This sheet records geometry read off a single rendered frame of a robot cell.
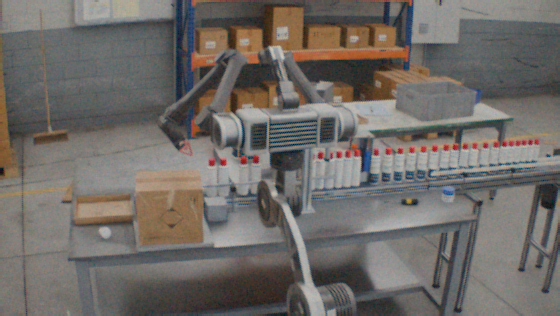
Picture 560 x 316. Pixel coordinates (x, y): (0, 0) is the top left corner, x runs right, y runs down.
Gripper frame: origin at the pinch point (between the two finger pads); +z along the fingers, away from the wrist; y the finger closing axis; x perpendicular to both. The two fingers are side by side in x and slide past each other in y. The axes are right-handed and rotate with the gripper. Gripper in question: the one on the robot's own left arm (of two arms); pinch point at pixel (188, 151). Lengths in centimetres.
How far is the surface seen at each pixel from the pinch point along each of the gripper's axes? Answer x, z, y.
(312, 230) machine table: -18, 60, -35
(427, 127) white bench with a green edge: -147, 169, 105
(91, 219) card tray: 59, -7, 5
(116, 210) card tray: 49, 4, 16
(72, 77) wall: 50, 22, 441
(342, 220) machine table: -33, 72, -30
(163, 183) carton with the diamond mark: 17.8, -7.0, -23.4
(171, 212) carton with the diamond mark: 23.7, 2.3, -31.4
